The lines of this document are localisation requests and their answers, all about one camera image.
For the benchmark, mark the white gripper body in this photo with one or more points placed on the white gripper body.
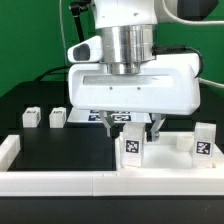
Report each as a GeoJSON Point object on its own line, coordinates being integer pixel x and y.
{"type": "Point", "coordinates": [168, 84]}

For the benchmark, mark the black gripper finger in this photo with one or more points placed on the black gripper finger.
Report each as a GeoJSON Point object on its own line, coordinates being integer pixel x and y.
{"type": "Point", "coordinates": [157, 122]}
{"type": "Point", "coordinates": [111, 127]}

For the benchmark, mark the white square tabletop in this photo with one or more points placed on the white square tabletop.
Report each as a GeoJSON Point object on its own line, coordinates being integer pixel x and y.
{"type": "Point", "coordinates": [173, 151]}

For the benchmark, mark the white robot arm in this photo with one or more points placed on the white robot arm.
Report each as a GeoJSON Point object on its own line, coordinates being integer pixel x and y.
{"type": "Point", "coordinates": [122, 69]}

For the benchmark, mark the white U-shaped fence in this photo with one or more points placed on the white U-shaped fence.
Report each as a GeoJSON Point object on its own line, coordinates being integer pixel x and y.
{"type": "Point", "coordinates": [123, 182]}

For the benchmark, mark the white marker base plate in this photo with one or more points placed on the white marker base plate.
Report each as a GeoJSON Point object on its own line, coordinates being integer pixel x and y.
{"type": "Point", "coordinates": [92, 116]}

